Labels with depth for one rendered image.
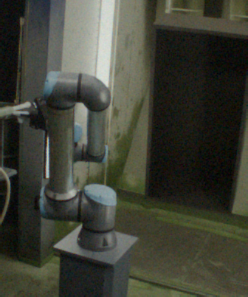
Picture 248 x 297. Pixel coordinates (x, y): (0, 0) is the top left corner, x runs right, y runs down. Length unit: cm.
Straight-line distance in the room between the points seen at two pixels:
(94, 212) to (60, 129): 45
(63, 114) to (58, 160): 22
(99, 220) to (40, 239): 109
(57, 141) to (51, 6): 111
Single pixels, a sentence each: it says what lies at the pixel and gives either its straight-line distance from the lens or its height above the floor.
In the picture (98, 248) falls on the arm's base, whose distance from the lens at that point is 228.
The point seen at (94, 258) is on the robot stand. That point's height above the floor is 64.
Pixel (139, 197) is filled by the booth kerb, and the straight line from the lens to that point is 431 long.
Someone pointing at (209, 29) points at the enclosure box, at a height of 164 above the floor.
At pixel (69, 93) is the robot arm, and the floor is 139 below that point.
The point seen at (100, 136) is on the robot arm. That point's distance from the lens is 219.
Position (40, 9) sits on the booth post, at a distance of 295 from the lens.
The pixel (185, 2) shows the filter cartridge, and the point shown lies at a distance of 419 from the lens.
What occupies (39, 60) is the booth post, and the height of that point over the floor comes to 137.
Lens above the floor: 173
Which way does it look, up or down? 15 degrees down
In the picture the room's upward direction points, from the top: 5 degrees clockwise
